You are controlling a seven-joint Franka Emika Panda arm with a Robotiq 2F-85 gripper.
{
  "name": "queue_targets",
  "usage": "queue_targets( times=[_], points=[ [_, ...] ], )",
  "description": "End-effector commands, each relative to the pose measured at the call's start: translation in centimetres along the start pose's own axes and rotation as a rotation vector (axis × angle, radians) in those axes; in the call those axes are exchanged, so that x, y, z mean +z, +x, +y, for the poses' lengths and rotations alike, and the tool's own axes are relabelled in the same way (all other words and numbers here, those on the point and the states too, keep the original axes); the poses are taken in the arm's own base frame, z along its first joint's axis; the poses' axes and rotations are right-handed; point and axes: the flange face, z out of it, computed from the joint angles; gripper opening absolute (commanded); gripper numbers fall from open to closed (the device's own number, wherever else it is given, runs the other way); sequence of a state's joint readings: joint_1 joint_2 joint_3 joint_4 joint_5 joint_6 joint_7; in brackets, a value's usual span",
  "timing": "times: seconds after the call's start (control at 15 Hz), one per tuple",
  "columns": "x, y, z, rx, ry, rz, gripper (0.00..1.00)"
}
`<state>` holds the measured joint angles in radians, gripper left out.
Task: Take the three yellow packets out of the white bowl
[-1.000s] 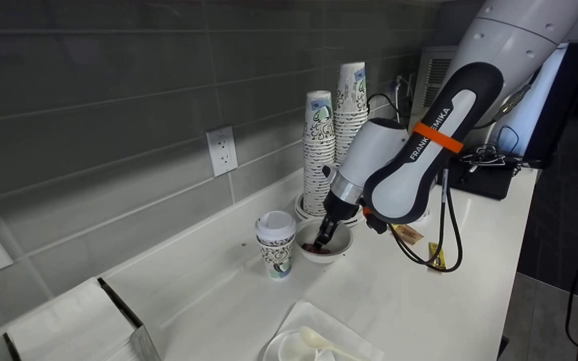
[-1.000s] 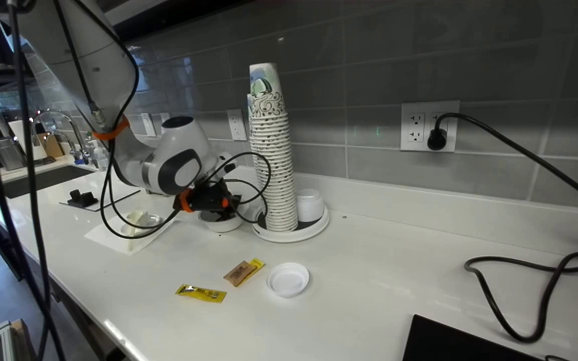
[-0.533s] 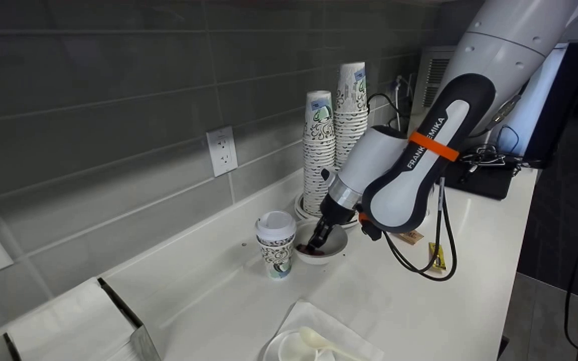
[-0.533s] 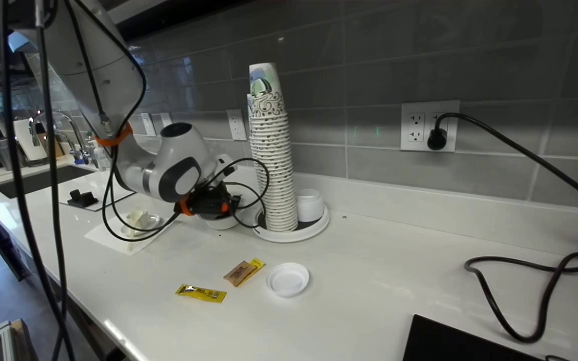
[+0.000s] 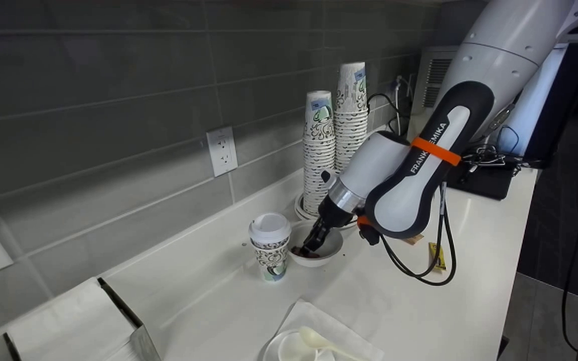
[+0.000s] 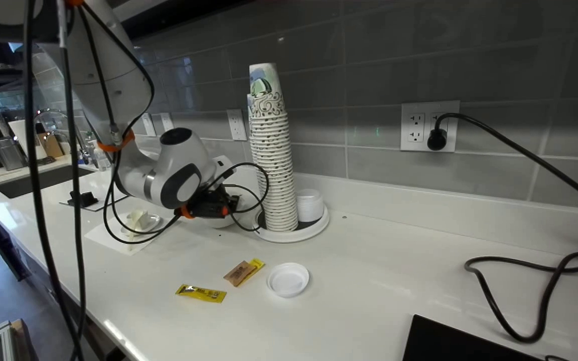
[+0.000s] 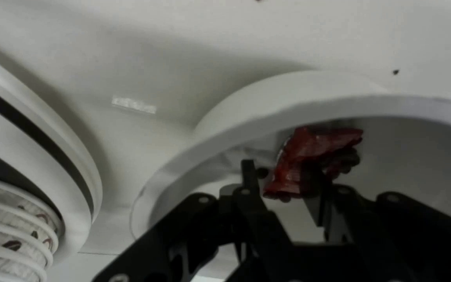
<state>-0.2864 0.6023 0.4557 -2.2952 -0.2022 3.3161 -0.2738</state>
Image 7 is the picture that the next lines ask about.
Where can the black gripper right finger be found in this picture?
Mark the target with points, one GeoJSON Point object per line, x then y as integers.
{"type": "Point", "coordinates": [392, 235]}

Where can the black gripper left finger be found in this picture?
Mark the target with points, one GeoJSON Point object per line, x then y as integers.
{"type": "Point", "coordinates": [195, 235]}

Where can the red sauce packet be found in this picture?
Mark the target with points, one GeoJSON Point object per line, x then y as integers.
{"type": "Point", "coordinates": [309, 151]}

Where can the white bowl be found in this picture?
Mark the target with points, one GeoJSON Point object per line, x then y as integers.
{"type": "Point", "coordinates": [289, 99]}

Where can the shorter paper cup stack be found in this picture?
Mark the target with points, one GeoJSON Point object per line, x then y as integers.
{"type": "Point", "coordinates": [7, 245]}

